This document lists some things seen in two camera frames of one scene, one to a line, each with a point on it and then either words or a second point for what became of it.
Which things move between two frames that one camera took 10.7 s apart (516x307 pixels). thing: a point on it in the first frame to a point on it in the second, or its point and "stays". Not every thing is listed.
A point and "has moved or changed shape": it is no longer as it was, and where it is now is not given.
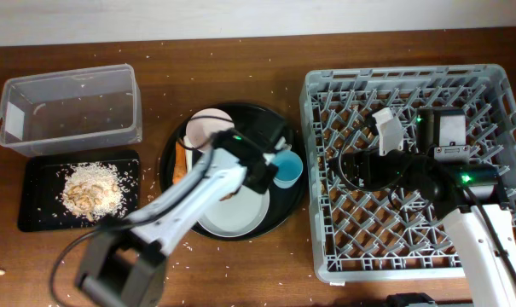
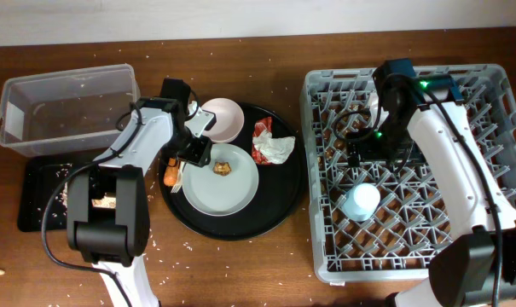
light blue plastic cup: [290, 167] to [361, 202]
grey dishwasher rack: [391, 234] stays
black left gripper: [264, 187] to [199, 156]
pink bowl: [203, 124] has moved or changed shape
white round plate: [237, 214] has moved or changed shape
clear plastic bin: [70, 110] stays
